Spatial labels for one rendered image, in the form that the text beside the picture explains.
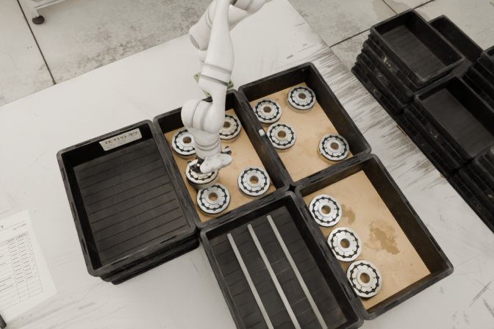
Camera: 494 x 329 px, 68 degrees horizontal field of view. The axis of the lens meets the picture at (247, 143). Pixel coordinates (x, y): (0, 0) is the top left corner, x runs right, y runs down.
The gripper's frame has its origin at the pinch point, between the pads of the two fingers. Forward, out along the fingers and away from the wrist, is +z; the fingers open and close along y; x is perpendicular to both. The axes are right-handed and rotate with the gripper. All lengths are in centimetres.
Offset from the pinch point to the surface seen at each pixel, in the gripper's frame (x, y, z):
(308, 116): -7.0, -40.3, 5.1
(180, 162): -7.8, 8.2, 3.8
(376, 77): -36, -108, 51
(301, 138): -0.1, -33.4, 5.1
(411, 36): -47, -134, 41
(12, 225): -14, 67, 15
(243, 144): -5.8, -14.0, 4.4
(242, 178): 6.5, -8.1, 1.7
